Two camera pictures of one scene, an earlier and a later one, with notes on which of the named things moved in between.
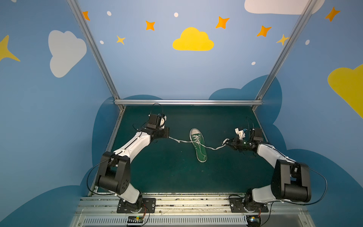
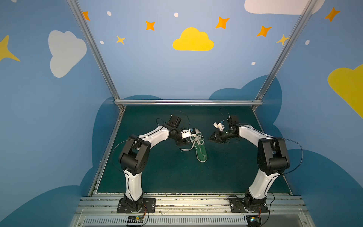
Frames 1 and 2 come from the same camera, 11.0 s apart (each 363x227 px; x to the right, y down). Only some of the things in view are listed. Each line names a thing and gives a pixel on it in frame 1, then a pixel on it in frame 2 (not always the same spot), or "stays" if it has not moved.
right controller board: [253, 221] stays
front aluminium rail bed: [101, 211] stays
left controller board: [135, 219] stays
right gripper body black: [235, 143] -> [220, 135]
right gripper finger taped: [225, 140] -> [212, 136]
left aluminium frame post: [96, 53] stays
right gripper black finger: [231, 145] -> [215, 139]
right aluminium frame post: [311, 4] stays
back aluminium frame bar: [188, 102] stays
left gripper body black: [163, 132] -> [185, 141]
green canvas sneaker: [197, 140] stays
